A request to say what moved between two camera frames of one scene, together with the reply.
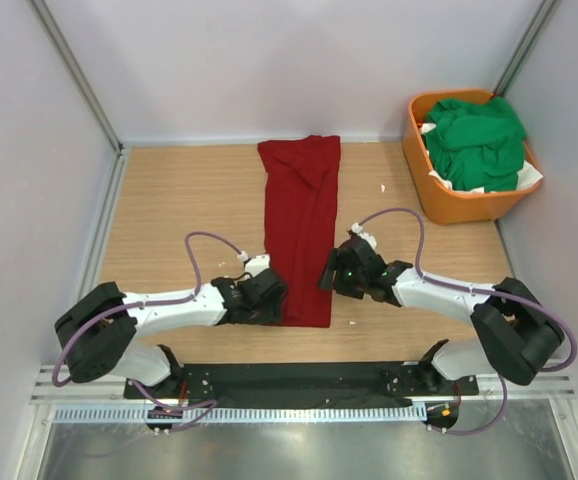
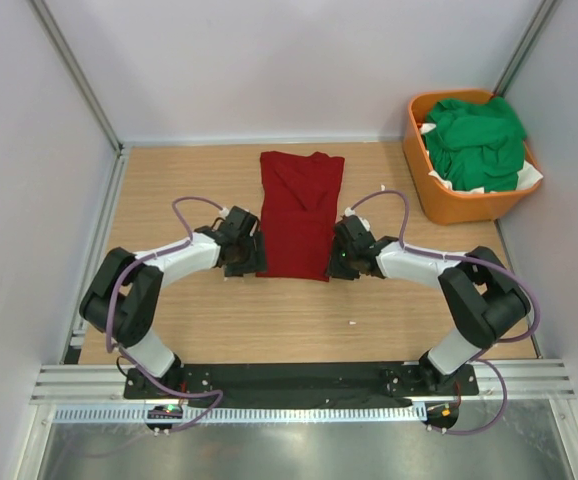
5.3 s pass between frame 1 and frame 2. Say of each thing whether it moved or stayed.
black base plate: stayed
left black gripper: moved
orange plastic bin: stayed
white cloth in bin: stayed
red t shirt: moved
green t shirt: stayed
